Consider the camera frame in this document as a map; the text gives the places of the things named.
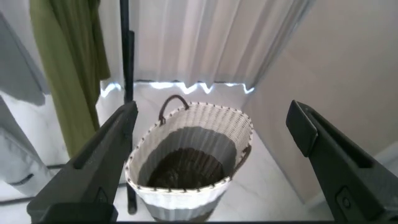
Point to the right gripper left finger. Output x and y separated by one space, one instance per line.
90 174

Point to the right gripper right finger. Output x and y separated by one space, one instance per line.
348 174

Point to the green garment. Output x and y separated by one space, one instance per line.
71 77

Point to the pale grey trousers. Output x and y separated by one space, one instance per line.
18 155

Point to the white curtain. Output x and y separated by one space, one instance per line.
202 40

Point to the white laundry basket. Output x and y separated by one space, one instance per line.
192 124

